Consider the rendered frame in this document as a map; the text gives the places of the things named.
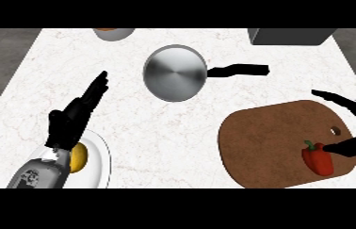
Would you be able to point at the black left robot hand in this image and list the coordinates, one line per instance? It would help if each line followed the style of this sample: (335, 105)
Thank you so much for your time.
(75, 116)

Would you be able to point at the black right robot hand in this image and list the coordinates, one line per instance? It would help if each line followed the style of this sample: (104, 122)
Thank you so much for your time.
(343, 102)

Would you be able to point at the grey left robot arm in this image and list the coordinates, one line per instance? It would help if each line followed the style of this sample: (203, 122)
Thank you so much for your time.
(39, 173)

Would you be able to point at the red bell pepper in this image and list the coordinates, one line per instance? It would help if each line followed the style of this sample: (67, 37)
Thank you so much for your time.
(320, 161)

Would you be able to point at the brown wooden cutting board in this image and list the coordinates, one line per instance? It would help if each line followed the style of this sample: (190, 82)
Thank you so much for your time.
(274, 144)

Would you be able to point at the yellow lemon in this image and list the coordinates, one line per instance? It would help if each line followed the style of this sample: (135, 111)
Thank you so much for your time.
(78, 158)

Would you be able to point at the white plate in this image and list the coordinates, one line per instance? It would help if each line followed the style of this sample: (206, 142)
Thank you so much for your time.
(92, 163)

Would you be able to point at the dark grey box appliance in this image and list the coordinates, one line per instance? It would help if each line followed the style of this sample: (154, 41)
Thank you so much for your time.
(292, 36)

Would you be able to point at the grey bowl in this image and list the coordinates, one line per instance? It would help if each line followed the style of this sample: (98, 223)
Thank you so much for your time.
(113, 33)

